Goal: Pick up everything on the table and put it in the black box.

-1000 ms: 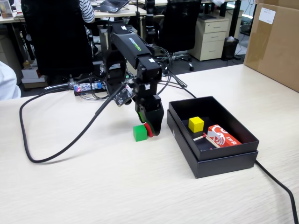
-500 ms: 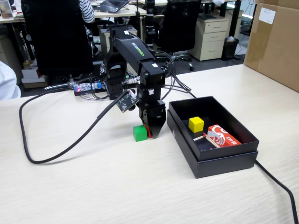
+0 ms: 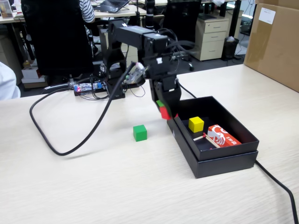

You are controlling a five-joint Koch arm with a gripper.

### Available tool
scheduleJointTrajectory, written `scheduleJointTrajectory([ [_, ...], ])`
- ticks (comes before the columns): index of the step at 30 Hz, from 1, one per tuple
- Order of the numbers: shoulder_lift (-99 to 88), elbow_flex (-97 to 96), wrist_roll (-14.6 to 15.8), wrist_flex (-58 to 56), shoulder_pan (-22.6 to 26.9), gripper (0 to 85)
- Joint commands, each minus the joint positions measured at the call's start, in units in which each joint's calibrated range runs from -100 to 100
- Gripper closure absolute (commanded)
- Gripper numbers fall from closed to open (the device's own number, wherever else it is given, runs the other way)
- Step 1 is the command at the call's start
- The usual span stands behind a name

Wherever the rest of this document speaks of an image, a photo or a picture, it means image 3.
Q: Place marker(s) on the black trash bin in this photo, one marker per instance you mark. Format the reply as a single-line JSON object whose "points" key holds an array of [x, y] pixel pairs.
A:
{"points": [[230, 50]]}

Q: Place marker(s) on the red wooden cube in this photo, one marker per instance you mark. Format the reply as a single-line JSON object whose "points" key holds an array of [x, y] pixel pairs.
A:
{"points": [[165, 114]]}

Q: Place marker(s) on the black laptop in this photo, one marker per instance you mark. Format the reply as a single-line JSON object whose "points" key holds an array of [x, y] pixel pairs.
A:
{"points": [[112, 4]]}

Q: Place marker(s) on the yellow wooden cube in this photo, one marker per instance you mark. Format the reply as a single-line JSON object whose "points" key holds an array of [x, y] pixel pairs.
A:
{"points": [[195, 124]]}

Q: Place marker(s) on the large black office chair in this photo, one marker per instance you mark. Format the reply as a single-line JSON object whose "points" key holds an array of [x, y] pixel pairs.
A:
{"points": [[56, 35]]}

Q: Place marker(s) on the stacked white floor boxes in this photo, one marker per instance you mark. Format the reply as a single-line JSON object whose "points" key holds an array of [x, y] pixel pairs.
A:
{"points": [[32, 74]]}

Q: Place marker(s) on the blue controller circuit board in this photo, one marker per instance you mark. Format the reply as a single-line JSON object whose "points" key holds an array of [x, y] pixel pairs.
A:
{"points": [[87, 87]]}

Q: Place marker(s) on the light wooden office desk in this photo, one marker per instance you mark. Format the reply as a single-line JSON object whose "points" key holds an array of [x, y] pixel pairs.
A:
{"points": [[130, 10]]}

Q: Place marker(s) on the small picture frame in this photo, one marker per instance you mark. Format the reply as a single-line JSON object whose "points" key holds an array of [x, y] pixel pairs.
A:
{"points": [[6, 9]]}

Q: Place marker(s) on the red and white matchbox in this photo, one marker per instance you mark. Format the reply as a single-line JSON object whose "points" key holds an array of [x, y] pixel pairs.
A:
{"points": [[222, 136]]}

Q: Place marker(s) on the green wooden cube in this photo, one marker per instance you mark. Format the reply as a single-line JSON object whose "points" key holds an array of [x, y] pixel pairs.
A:
{"points": [[140, 133]]}

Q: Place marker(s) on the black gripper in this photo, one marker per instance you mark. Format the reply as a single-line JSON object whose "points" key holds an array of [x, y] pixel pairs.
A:
{"points": [[168, 82]]}

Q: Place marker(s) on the person in striped shirt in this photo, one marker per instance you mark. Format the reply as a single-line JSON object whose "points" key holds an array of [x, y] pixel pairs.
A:
{"points": [[87, 11]]}

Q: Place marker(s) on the black cardboard box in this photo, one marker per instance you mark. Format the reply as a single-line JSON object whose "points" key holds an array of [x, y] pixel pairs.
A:
{"points": [[224, 109]]}

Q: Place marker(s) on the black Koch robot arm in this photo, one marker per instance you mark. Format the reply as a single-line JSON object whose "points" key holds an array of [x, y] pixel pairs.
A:
{"points": [[130, 32]]}

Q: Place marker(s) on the wooden match with red head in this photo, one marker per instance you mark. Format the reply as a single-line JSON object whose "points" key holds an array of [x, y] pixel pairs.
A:
{"points": [[212, 141], [198, 138]]}

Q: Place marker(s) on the black mesh office chair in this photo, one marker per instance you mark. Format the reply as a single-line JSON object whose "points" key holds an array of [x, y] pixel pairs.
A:
{"points": [[182, 16]]}

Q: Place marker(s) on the large brown cardboard box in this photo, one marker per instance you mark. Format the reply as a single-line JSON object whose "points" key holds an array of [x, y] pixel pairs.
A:
{"points": [[271, 46]]}

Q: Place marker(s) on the person in white shirt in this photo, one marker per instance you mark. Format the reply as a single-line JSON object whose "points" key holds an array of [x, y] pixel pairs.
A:
{"points": [[7, 84]]}

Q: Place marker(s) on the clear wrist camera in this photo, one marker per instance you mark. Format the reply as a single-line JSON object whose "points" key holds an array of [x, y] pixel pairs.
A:
{"points": [[135, 74]]}

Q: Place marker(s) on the beige drawer cabinet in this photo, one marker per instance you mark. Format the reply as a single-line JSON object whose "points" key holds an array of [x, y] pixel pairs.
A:
{"points": [[211, 37]]}

